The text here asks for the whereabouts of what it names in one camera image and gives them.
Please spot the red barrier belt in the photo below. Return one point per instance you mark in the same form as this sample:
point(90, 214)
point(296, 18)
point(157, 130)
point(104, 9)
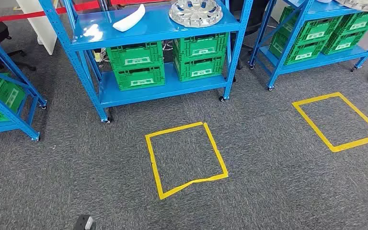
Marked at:
point(28, 14)

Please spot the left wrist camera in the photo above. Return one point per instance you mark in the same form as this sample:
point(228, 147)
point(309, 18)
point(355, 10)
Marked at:
point(84, 223)

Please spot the white power strip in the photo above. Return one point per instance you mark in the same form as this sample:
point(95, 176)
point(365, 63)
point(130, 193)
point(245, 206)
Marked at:
point(99, 56)

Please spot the white desk side panel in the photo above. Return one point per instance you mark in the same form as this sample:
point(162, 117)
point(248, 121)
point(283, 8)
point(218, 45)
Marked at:
point(41, 28)

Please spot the blue metal shelf rack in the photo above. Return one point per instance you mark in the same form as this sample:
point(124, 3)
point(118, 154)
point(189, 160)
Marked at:
point(327, 9)
point(158, 25)
point(0, 128)

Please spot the silver plastic wheel hubcap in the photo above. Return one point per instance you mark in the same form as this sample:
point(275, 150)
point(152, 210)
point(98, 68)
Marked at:
point(196, 14)
point(361, 4)

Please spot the yellow floor tape square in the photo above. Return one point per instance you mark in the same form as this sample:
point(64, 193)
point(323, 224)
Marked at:
point(358, 143)
point(154, 165)

